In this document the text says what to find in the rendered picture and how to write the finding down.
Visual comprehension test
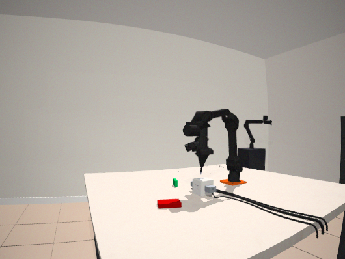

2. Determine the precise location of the red flat block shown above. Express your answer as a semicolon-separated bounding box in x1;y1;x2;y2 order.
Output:
157;198;182;209

